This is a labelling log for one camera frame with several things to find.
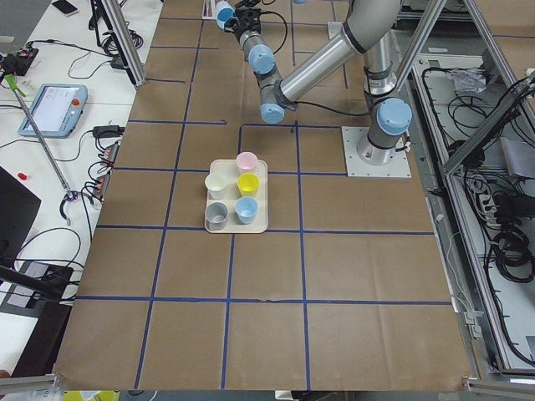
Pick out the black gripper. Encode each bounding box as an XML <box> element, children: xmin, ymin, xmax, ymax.
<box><xmin>232</xmin><ymin>3</ymin><xmax>262</xmax><ymax>39</ymax></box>

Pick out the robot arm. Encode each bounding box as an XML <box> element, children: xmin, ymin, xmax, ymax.
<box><xmin>217</xmin><ymin>1</ymin><xmax>412</xmax><ymax>166</ymax></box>

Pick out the pink plastic cup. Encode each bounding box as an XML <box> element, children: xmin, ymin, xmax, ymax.
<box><xmin>236</xmin><ymin>151</ymin><xmax>258</xmax><ymax>175</ymax></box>

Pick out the yellow plastic cup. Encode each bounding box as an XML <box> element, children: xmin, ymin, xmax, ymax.
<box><xmin>237</xmin><ymin>173</ymin><xmax>260</xmax><ymax>197</ymax></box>

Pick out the cream plastic cup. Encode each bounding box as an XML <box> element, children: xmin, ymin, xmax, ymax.
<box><xmin>204</xmin><ymin>173</ymin><xmax>227</xmax><ymax>200</ymax></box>

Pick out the grey plastic cup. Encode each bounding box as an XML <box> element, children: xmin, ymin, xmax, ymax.
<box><xmin>205</xmin><ymin>202</ymin><xmax>228</xmax><ymax>231</ymax></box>

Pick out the smartphone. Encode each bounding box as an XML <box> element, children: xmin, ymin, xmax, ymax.
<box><xmin>51</xmin><ymin>0</ymin><xmax>79</xmax><ymax>17</ymax></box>

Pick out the cream serving tray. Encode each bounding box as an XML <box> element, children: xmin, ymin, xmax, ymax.
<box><xmin>204</xmin><ymin>159</ymin><xmax>268</xmax><ymax>234</ymax></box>

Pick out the blue teach pendant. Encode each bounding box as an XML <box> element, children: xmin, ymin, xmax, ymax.
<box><xmin>29</xmin><ymin>84</ymin><xmax>88</xmax><ymax>139</ymax></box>

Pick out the black tripod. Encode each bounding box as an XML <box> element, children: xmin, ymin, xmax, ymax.
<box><xmin>1</xmin><ymin>261</ymin><xmax>74</xmax><ymax>301</ymax></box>

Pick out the aluminium frame post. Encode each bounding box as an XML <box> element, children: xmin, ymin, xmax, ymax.
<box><xmin>98</xmin><ymin>0</ymin><xmax>146</xmax><ymax>88</ymax></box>

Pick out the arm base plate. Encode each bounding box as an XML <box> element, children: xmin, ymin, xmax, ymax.
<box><xmin>341</xmin><ymin>126</ymin><xmax>411</xmax><ymax>179</ymax></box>

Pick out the green handled grabber stick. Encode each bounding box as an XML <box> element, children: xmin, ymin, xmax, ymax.
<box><xmin>2</xmin><ymin>70</ymin><xmax>79</xmax><ymax>201</ymax></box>

